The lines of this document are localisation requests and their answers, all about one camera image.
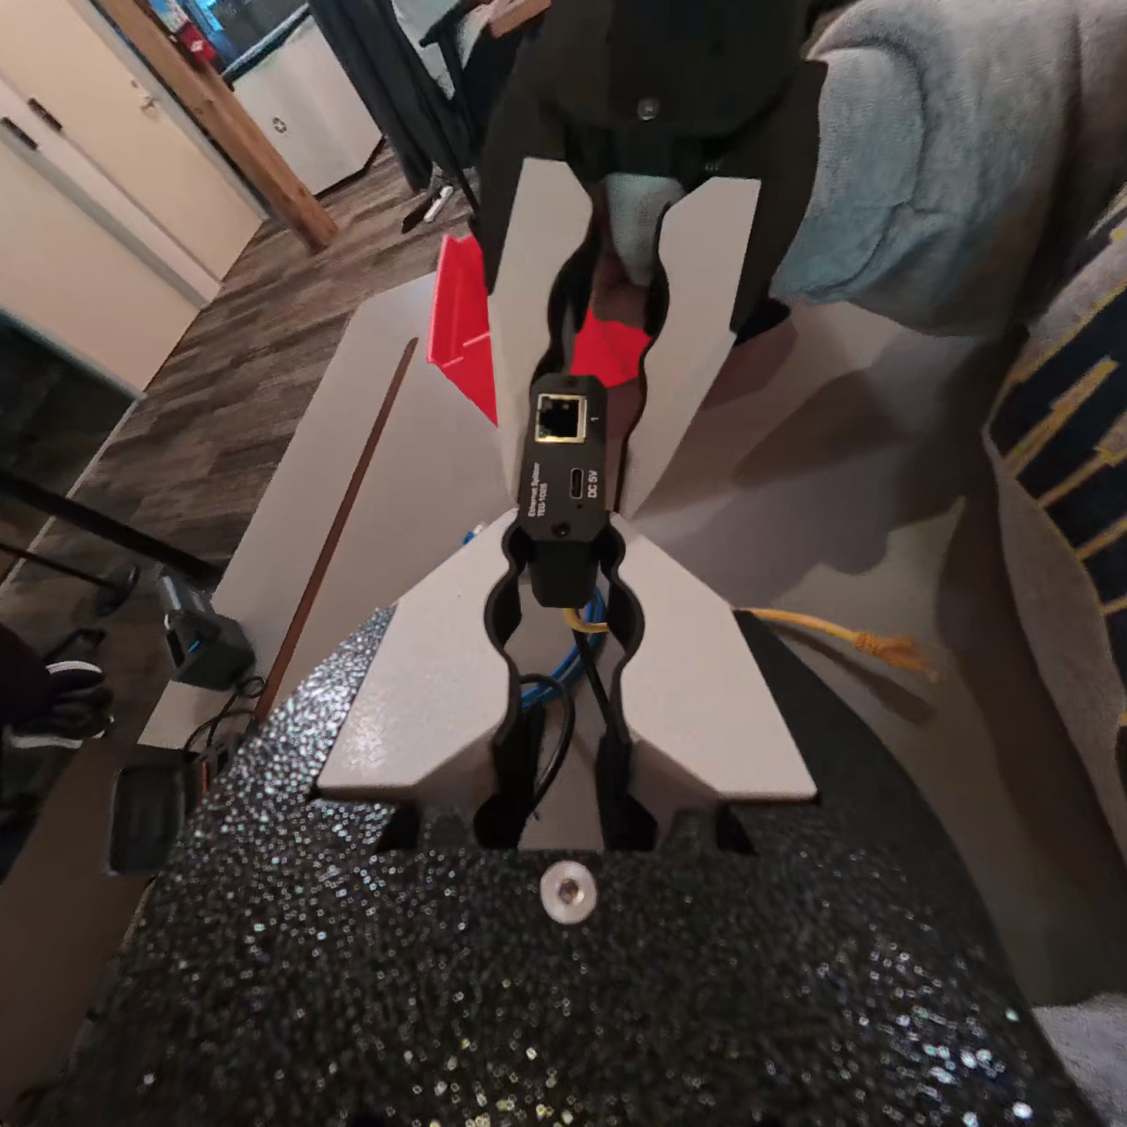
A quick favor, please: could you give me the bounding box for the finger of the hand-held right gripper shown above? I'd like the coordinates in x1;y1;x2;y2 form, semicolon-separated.
618;176;765;518
487;158;598;510

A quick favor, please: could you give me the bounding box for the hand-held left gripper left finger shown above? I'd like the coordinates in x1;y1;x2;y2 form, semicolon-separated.
315;509;530;816

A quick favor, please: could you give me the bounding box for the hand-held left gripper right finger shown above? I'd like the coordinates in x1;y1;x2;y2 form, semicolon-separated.
598;509;820;816

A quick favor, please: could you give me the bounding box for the black ethernet cable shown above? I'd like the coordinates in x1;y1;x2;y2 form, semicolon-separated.
519;608;630;795

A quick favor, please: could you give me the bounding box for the yellow ethernet cable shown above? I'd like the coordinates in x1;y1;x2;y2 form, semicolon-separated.
563;606;939;683

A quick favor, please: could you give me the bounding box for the black ethernet splitter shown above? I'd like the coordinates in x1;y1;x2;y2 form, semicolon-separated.
519;372;630;611

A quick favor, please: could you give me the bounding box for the person's right forearm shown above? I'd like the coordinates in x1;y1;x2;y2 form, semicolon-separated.
770;0;1127;335

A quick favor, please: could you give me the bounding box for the red plastic bin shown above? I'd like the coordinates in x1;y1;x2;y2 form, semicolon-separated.
426;234;653;429

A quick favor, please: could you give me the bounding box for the black battery charger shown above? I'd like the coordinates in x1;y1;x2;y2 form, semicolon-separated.
158;568;256;689

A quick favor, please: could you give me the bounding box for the dark hanging jacket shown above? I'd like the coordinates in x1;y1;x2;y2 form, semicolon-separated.
308;0;480;191

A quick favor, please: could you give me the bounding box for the white cabinet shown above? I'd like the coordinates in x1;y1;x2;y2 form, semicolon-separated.
231;10;385;198

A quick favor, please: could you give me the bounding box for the black charging case with screen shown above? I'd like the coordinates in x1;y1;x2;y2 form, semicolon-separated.
106;757;212;878

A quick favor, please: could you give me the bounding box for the wooden pillar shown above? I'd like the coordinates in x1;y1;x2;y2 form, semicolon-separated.
96;0;339;255

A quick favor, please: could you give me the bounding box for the white door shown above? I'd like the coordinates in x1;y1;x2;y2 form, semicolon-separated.
0;0;265;266
0;80;221;394

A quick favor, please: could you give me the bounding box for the black tripod stand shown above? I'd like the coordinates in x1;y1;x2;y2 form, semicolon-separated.
0;472;221;587

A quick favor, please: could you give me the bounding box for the blue ethernet cable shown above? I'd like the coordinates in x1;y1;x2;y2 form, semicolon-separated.
461;522;610;708

